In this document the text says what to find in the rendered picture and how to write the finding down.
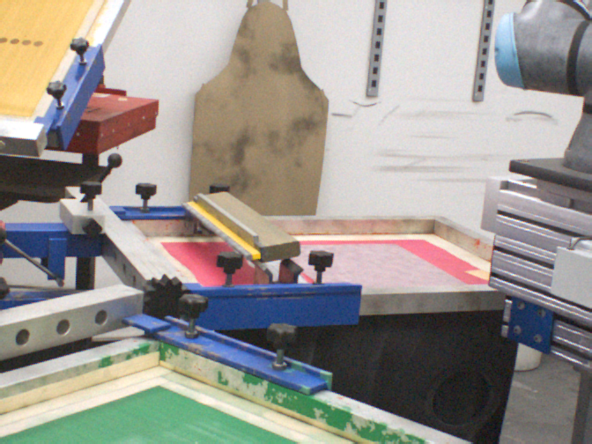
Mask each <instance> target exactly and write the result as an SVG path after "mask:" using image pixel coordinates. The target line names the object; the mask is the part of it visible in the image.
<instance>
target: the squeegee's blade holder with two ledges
mask: <svg viewBox="0 0 592 444"><path fill-rule="evenodd" d="M196 199H197V205H198V206H200V207H201V208H202V209H204V210H205V211H206V212H208V213H209V214H210V215H212V216H213V217H214V218H215V219H216V220H217V221H219V222H220V223H221V224H223V225H224V226H225V227H227V228H228V229H229V230H231V231H232V232H233V233H235V234H236V235H237V236H239V237H240V238H241V239H243V240H244V241H245V242H246V243H247V244H248V245H250V246H251V247H252V248H255V246H254V243H256V242H259V235H258V234H256V233H255V232H253V231H252V230H251V229H249V228H248V227H246V226H245V225H243V224H242V223H241V222H240V221H239V220H238V219H236V218H234V217H233V216H232V215H230V214H229V213H228V212H226V211H224V210H223V209H222V208H220V207H219V206H218V205H216V204H215V203H213V202H212V201H211V200H210V199H209V198H207V197H206V196H204V195H203V194H201V193H200V194H196Z"/></svg>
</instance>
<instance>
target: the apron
mask: <svg viewBox="0 0 592 444"><path fill-rule="evenodd" d="M253 2H254V0H248V2H247V5H246V7H247V8H248V9H247V11H246V13H245V14H244V16H243V18H242V20H241V23H240V26H239V29H238V32H237V35H236V38H235V41H234V44H233V49H232V52H231V55H230V59H229V63H228V65H227V66H226V67H225V68H224V69H223V70H222V71H221V72H220V73H219V74H218V75H217V76H216V77H214V78H213V79H211V80H210V81H209V82H207V83H206V84H202V87H201V89H200V90H199V91H198V92H197V93H196V94H195V105H194V124H193V140H192V155H191V168H190V181H189V202H194V199H193V197H194V196H196V194H200V193H201V194H203V195H209V194H210V185H211V184H212V183H216V184H220V183H223V184H225V185H230V193H229V194H230V195H232V196H234V197H235V198H237V199H238V200H240V201H241V202H242V203H244V204H245V205H246V206H248V207H249V208H251V209H252V210H254V211H256V212H257V213H259V214H260V215H262V216H315V215H316V209H317V204H318V197H319V191H320V185H321V178H322V165H323V158H324V149H325V140H326V131H327V122H328V112H329V99H328V98H327V97H326V95H325V93H324V91H323V89H320V88H319V87H318V86H317V85H316V84H315V83H314V82H313V81H312V80H311V79H310V78H309V77H308V76H307V74H306V73H305V71H304V70H303V69H302V68H301V62H300V53H299V49H298V45H297V41H296V37H295V33H294V30H293V27H292V21H291V20H290V18H289V16H288V14H287V12H286V11H289V8H288V0H283V8H284V9H283V8H281V7H280V6H278V5H277V4H274V3H272V2H269V1H266V2H261V3H259V4H255V5H253V6H252V4H253Z"/></svg>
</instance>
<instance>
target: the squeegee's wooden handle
mask: <svg viewBox="0 0 592 444"><path fill-rule="evenodd" d="M205 196H206V197H207V198H209V199H210V200H211V201H212V202H213V203H215V204H216V205H218V206H219V207H220V208H222V209H223V210H224V211H226V212H228V213H229V214H230V215H232V216H233V217H234V218H236V219H238V220H239V221H240V222H241V223H242V224H243V225H245V226H246V227H248V228H249V229H251V230H252V231H253V232H255V233H256V234H258V235H259V242H256V243H254V246H255V250H257V251H258V252H259V253H260V254H261V258H260V259H257V260H258V261H259V262H260V263H269V262H274V261H278V260H284V259H288V258H293V257H298V256H299V255H300V253H301V252H300V242H299V241H298V240H296V239H295V238H293V237H292V236H291V235H290V234H289V233H287V232H285V231H284V230H282V229H281V228H279V227H278V226H276V225H274V224H273V223H271V222H270V221H269V220H268V219H266V218H265V217H263V216H262V215H260V214H259V213H257V212H256V211H254V210H252V209H251V208H249V207H248V206H246V205H245V204H244V203H242V202H241V201H240V200H238V199H237V198H235V197H234V196H232V195H230V194H229V193H227V192H220V193H215V194H209V195H205Z"/></svg>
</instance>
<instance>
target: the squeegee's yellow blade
mask: <svg viewBox="0 0 592 444"><path fill-rule="evenodd" d="M188 204H189V205H190V206H192V207H193V208H194V209H195V210H197V211H198V212H200V213H201V214H202V215H203V216H205V217H206V218H207V219H209V220H210V222H211V223H213V224H214V225H215V226H217V227H218V228H219V229H221V230H222V231H223V232H224V233H226V234H227V235H228V236H230V237H231V238H232V239H234V240H235V241H236V242H238V243H239V244H240V245H241V246H243V247H244V248H245V249H246V250H247V251H248V252H249V253H251V254H252V255H253V260H255V259H260V258H261V254H260V253H259V252H258V251H257V250H255V249H254V248H252V247H251V246H250V245H248V244H247V243H246V242H245V241H244V240H243V239H241V238H240V237H239V236H237V235H236V234H235V233H233V232H232V231H231V230H229V229H228V228H227V227H225V226H224V225H223V224H221V223H220V222H219V221H217V220H216V219H215V218H214V217H213V216H212V215H210V214H209V213H208V212H206V211H205V210H204V209H202V208H201V207H200V206H198V205H197V204H196V203H194V202H189V203H188Z"/></svg>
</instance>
